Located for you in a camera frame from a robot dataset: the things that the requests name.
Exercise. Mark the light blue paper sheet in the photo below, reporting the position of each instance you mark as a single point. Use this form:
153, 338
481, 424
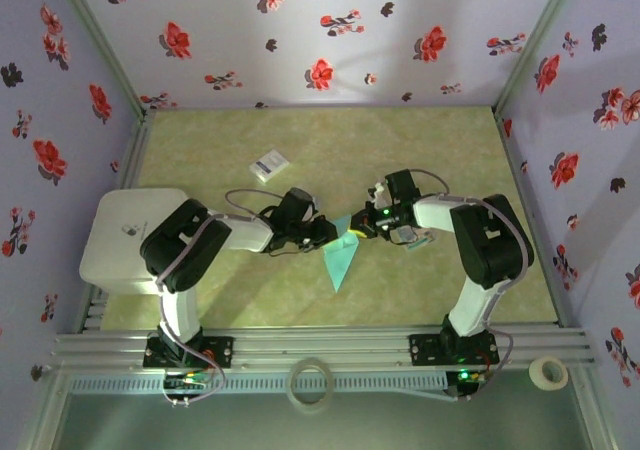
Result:
340, 260

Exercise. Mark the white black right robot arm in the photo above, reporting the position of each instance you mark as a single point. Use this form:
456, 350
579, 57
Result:
435, 213

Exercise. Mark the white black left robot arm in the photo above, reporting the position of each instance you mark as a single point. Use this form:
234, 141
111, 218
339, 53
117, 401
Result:
245, 235

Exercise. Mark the white packet with teal print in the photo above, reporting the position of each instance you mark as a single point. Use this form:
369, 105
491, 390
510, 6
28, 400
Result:
419, 242

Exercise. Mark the white packet with blue print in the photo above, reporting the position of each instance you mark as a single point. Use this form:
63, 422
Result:
270, 165

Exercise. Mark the clear tape roll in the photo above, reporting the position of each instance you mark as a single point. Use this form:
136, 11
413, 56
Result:
310, 362

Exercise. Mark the white plastic lidded box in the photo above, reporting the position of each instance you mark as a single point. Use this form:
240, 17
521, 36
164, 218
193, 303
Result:
110, 250

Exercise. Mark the white tape roll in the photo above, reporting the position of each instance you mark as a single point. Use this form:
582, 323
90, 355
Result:
537, 372

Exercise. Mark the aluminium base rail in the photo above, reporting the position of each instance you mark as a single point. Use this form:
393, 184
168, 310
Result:
320, 345

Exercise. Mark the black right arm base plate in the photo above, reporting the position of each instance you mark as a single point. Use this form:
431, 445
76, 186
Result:
422, 350

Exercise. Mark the aluminium side rail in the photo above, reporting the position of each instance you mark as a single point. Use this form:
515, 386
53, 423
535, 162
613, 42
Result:
517, 170

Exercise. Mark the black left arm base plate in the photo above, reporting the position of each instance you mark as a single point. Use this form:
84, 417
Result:
220, 352

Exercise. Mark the aluminium frame post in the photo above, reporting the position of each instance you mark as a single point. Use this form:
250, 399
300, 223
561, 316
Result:
536, 35
101, 35

